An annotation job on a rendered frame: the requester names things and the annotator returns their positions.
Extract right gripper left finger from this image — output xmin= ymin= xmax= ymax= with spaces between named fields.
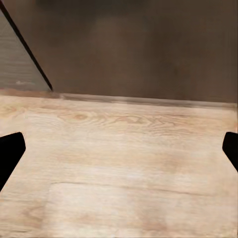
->
xmin=0 ymin=132 xmax=26 ymax=191

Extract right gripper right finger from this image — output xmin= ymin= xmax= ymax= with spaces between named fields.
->
xmin=222 ymin=131 xmax=238 ymax=172

